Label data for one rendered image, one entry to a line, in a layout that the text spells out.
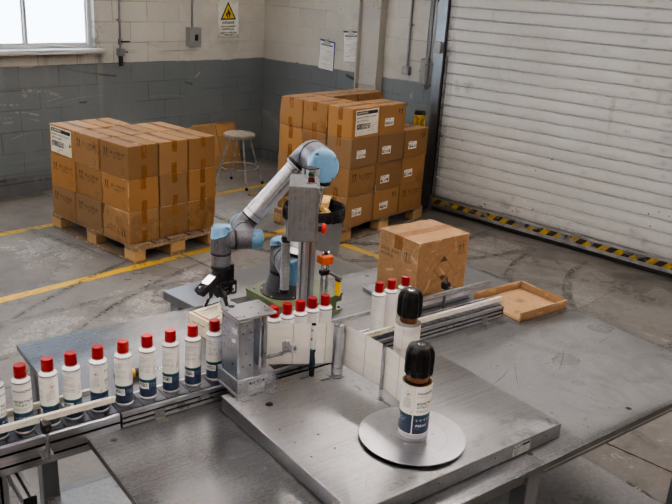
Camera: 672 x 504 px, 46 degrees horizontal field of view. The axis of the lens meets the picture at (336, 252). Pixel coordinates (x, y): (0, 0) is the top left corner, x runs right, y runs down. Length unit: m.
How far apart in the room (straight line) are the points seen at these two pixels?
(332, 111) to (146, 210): 1.72
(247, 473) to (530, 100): 5.45
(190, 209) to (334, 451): 4.32
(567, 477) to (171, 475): 1.84
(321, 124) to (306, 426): 4.56
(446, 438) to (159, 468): 0.80
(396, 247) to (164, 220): 3.20
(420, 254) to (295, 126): 3.77
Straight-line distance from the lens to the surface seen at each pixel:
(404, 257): 3.28
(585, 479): 3.53
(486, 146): 7.45
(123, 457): 2.32
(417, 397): 2.21
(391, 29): 8.23
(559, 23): 7.05
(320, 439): 2.28
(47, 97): 8.10
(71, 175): 6.62
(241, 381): 2.44
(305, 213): 2.56
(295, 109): 6.82
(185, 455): 2.30
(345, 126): 6.46
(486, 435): 2.39
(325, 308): 2.70
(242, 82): 9.43
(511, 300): 3.51
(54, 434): 2.37
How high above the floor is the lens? 2.11
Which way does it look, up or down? 19 degrees down
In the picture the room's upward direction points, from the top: 3 degrees clockwise
